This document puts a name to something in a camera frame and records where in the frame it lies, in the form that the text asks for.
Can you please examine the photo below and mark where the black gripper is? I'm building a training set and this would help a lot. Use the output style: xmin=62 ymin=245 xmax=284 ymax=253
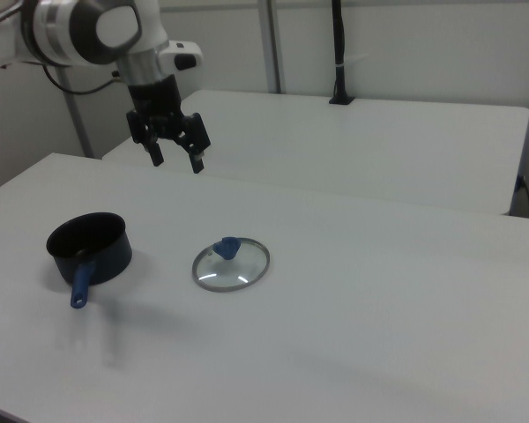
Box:
xmin=125 ymin=73 xmax=213 ymax=174

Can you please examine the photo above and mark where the dark blue saucepan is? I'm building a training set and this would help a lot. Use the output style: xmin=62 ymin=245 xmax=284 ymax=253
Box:
xmin=46 ymin=212 xmax=133 ymax=310

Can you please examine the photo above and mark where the white side table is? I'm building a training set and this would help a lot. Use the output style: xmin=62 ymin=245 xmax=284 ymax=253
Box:
xmin=101 ymin=89 xmax=529 ymax=217

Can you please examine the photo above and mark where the thin grey partition post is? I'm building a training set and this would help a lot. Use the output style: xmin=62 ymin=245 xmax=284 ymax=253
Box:
xmin=52 ymin=65 xmax=94 ymax=160

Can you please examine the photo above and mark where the glass lid with blue knob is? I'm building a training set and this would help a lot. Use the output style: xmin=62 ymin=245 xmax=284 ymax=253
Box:
xmin=191 ymin=235 xmax=272 ymax=294

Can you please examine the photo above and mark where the black camera stand pole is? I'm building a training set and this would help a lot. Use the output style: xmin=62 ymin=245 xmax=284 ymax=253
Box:
xmin=328 ymin=0 xmax=371 ymax=106

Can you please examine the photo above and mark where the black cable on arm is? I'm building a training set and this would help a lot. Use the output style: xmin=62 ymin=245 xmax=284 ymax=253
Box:
xmin=41 ymin=63 xmax=125 ymax=95

